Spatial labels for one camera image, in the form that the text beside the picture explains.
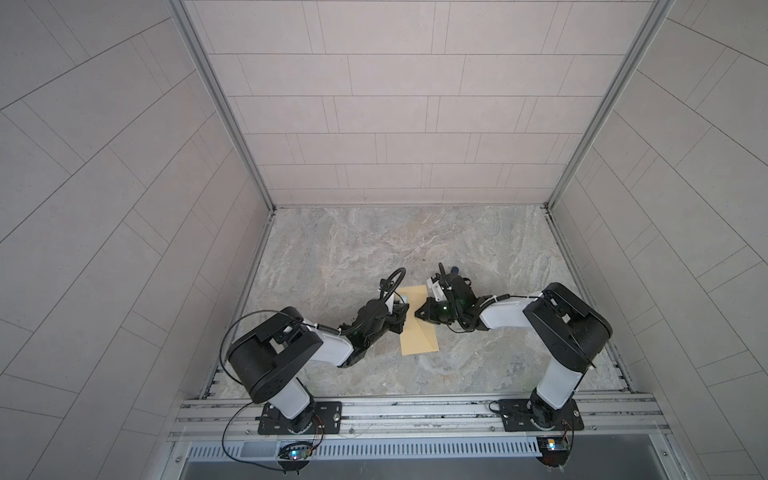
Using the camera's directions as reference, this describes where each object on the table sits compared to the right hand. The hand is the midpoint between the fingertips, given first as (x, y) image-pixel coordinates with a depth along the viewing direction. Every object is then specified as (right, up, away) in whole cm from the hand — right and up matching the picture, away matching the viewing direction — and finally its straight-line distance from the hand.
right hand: (413, 316), depth 89 cm
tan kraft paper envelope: (+1, -4, -4) cm, 6 cm away
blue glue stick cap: (+14, +13, +8) cm, 21 cm away
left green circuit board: (-27, -22, -25) cm, 43 cm away
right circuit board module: (+32, -25, -21) cm, 45 cm away
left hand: (0, +5, -2) cm, 5 cm away
